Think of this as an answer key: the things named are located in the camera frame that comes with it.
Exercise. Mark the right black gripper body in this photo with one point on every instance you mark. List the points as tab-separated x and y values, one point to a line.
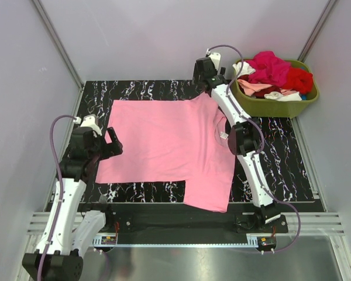
195	74

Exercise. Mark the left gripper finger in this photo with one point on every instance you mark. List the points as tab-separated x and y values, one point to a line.
112	149
112	137

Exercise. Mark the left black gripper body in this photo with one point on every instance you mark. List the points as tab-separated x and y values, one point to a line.
96	151

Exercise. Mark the light pink t shirt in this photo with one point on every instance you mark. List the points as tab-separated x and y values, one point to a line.
181	140

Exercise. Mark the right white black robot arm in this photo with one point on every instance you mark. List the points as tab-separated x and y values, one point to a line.
245	141

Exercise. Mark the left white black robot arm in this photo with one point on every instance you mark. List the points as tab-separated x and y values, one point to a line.
59	253

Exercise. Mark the peach t shirt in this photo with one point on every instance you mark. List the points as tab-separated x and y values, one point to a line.
249	88

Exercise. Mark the dark red t shirt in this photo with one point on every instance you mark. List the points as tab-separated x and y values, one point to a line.
261	93

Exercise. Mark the olive green laundry basket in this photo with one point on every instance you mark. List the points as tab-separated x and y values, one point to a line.
271	108

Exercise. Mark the magenta t shirt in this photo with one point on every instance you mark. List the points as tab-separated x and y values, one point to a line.
269	69

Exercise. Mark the cream white t shirt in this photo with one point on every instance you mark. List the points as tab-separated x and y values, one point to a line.
285	96

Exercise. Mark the left small circuit board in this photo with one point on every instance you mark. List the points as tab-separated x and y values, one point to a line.
108	240

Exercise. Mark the small circuit board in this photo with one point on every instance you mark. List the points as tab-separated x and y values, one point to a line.
108	240
267	241

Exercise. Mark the right small circuit board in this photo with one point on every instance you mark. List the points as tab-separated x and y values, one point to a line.
267	241

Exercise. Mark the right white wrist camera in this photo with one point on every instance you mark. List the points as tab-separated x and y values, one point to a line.
215	57

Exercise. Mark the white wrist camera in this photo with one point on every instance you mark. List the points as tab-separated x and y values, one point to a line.
90	124
215	57

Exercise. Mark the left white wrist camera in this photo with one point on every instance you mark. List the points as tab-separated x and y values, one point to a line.
90	124

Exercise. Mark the right aluminium frame post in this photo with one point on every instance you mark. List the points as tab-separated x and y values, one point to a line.
317	29

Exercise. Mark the aluminium frame post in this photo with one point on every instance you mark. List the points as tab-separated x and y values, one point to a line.
46	21
317	29

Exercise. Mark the left aluminium frame post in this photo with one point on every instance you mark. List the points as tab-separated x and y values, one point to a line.
46	21

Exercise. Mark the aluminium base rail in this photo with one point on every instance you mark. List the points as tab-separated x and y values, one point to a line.
306	224

